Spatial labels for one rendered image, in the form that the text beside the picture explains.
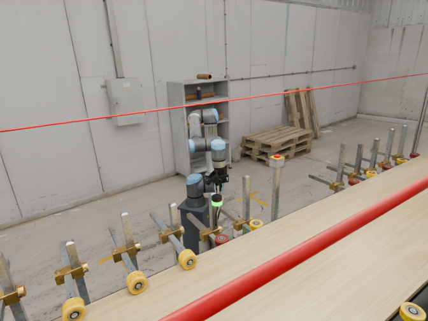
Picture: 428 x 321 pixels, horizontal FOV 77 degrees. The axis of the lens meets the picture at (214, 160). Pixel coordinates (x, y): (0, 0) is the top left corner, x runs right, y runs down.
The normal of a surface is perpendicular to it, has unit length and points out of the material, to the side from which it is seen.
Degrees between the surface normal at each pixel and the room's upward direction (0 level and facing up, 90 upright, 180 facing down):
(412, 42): 90
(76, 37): 90
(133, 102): 90
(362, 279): 0
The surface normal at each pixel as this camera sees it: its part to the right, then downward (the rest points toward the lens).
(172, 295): -0.04, -0.94
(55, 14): 0.61, 0.25
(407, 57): -0.79, 0.25
